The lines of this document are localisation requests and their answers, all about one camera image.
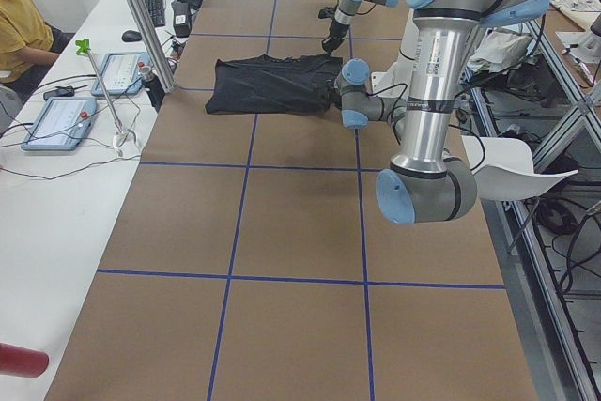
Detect red cylinder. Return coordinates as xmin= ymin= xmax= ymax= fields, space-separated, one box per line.
xmin=0 ymin=343 xmax=49 ymax=378

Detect black power adapter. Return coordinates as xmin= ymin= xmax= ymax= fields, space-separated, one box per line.
xmin=171 ymin=1 xmax=192 ymax=38

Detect teach pendant near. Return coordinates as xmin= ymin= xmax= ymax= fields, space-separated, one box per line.
xmin=21 ymin=97 xmax=97 ymax=151

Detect black keyboard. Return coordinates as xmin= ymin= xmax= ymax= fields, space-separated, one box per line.
xmin=143 ymin=0 xmax=165 ymax=27

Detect metal rod green tip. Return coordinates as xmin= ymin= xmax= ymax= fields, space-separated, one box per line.
xmin=75 ymin=39 xmax=139 ymax=156

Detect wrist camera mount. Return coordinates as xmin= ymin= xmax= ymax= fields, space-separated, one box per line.
xmin=317 ymin=6 xmax=336 ymax=19

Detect black graphic t-shirt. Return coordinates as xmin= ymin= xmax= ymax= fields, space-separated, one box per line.
xmin=205 ymin=54 xmax=343 ymax=114

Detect white plastic chair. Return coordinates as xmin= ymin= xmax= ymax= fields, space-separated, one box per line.
xmin=462 ymin=135 xmax=578 ymax=201

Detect teach pendant far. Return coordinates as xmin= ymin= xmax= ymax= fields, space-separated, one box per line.
xmin=100 ymin=52 xmax=150 ymax=96

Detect white camera stand base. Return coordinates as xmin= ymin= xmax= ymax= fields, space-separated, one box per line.
xmin=372 ymin=9 xmax=419 ymax=98

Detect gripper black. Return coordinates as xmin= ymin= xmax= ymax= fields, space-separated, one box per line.
xmin=315 ymin=73 xmax=341 ymax=108
xmin=321 ymin=19 xmax=349 ymax=54

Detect aluminium frame post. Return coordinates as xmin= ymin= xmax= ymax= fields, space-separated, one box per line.
xmin=126 ymin=0 xmax=176 ymax=93

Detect black computer mouse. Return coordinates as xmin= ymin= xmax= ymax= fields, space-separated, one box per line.
xmin=121 ymin=30 xmax=142 ymax=42

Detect teach pendant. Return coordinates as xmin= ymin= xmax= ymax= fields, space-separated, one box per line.
xmin=100 ymin=52 xmax=150 ymax=96
xmin=21 ymin=97 xmax=97 ymax=151

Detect seated person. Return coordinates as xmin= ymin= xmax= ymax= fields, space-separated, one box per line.
xmin=1 ymin=0 xmax=73 ymax=101

